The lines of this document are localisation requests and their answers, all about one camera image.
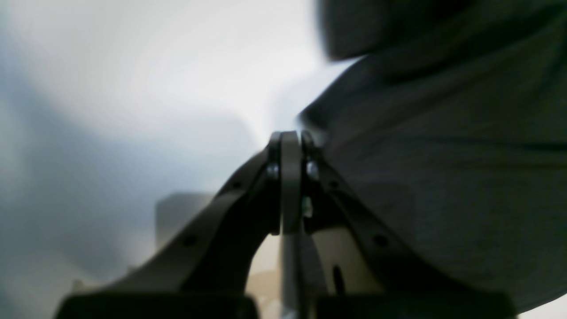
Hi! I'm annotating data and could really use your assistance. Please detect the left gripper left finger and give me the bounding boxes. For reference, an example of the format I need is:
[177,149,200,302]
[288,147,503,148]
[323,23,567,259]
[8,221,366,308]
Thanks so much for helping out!
[55,131,301,319]

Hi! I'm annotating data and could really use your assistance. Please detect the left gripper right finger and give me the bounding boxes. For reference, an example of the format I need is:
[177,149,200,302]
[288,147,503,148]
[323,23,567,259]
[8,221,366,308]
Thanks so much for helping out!
[301,131,517,319]

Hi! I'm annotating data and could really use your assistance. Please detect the black t-shirt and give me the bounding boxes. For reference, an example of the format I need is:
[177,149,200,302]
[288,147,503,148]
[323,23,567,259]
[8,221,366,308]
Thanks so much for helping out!
[300,0,567,312]

